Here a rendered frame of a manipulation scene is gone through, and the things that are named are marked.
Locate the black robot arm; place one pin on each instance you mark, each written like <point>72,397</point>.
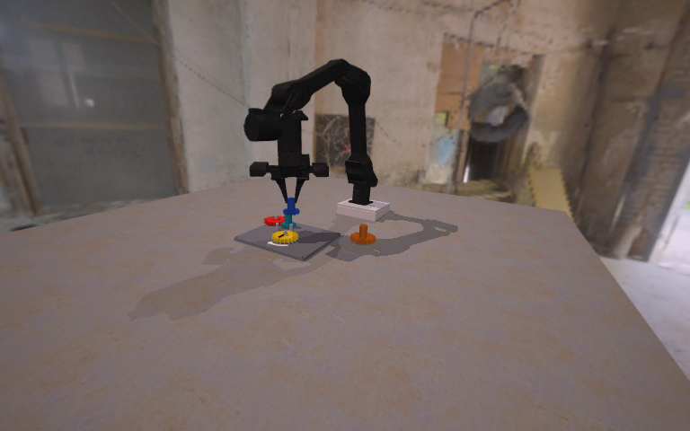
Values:
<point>267,125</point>

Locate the orange gear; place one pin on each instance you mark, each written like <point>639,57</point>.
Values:
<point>362,236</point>

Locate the red gear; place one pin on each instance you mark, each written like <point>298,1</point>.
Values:
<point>272,221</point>

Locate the teal gear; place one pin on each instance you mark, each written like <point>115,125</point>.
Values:
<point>288,221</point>

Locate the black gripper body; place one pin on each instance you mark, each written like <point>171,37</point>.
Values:
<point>259,169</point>

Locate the yellow gear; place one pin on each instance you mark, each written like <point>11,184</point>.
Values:
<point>289,237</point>

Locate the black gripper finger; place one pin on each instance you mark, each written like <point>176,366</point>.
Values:
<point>282,184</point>
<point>299,183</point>

